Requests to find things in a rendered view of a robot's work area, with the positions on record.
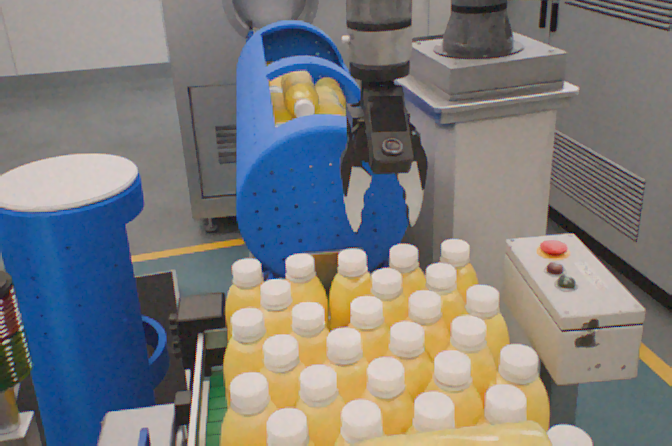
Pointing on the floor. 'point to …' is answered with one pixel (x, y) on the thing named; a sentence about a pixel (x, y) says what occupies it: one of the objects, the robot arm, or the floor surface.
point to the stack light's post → (28, 434)
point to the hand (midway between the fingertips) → (384, 223)
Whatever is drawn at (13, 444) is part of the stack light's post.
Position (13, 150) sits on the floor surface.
